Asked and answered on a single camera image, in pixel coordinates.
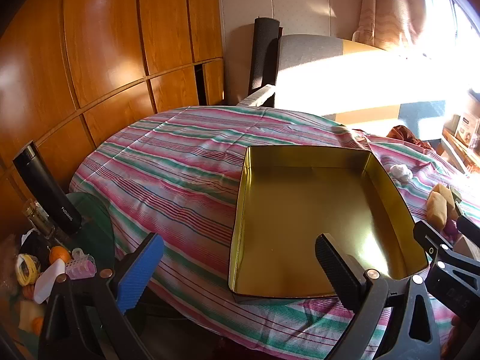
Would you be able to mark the peach patterned curtain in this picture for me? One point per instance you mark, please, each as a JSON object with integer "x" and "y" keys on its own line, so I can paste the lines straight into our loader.
{"x": 386, "y": 7}

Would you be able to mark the green round side table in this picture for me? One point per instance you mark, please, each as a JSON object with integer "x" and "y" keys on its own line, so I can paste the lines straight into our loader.
{"x": 93, "y": 225}

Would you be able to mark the white plastic bag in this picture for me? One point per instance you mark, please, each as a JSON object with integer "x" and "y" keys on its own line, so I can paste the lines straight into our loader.
{"x": 401, "y": 172}

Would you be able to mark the rattan glass-top table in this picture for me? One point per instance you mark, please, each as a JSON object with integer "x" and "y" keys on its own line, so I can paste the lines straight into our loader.
{"x": 455, "y": 153}

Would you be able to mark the orange tangerine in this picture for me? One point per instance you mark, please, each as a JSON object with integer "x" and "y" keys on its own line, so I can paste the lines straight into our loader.
{"x": 59, "y": 255}
{"x": 28, "y": 293}
{"x": 37, "y": 325}

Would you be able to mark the purple foil packet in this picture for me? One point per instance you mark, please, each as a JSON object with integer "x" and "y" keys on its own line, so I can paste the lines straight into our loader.
{"x": 451, "y": 228}

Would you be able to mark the black thermos bottle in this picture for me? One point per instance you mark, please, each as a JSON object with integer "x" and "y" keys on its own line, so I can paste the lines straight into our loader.
{"x": 45, "y": 187}

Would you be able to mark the pale yellow block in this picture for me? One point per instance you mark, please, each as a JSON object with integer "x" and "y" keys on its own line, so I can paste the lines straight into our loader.
{"x": 30, "y": 315}

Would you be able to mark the bright window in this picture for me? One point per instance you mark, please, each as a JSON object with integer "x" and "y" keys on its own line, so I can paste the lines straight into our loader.
{"x": 450, "y": 26}

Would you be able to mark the brown orange jacket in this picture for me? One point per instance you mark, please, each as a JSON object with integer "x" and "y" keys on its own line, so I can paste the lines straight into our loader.
{"x": 408, "y": 137}

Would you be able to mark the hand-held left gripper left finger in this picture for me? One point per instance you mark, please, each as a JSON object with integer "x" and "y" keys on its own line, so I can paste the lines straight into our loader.
{"x": 138, "y": 270}

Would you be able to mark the white plastic case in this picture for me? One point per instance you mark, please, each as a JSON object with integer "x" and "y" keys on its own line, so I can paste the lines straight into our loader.
{"x": 47, "y": 283}

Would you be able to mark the glass jar gold lid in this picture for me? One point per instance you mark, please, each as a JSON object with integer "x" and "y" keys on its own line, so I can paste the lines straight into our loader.
{"x": 37, "y": 217}

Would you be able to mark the black foam roll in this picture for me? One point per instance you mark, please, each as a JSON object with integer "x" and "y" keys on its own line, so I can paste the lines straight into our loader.
{"x": 262, "y": 56}

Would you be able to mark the printed cardboard box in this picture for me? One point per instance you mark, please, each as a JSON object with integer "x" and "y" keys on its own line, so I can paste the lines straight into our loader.
{"x": 468, "y": 129}

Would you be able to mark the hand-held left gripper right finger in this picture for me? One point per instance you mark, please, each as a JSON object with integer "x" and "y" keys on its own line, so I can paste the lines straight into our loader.
{"x": 335, "y": 270}

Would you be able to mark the gold metal tin box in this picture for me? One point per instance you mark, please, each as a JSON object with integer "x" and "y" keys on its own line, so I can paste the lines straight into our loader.
{"x": 300, "y": 213}

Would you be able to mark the yellow tape roll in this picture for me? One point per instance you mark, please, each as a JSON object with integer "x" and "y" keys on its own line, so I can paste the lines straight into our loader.
{"x": 22, "y": 270}

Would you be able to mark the pink green striped bedsheet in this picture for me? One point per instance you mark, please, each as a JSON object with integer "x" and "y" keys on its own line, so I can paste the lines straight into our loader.
{"x": 168, "y": 165}

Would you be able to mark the grey yellow blue sofa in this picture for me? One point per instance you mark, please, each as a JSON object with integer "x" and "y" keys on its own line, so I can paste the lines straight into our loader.
{"x": 311, "y": 52}

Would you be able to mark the yellow sponge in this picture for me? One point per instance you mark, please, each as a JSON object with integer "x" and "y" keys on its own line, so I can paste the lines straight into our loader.
{"x": 436, "y": 210}
{"x": 446, "y": 193}

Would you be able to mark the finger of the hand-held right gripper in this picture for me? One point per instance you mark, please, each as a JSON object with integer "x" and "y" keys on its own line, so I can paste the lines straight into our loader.
{"x": 470, "y": 230}
{"x": 429, "y": 238}

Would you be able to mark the pink hair roller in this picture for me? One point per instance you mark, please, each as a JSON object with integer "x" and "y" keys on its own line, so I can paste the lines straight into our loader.
{"x": 80, "y": 266}

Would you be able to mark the wooden wardrobe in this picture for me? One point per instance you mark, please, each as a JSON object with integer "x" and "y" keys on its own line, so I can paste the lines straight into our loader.
{"x": 112, "y": 45}

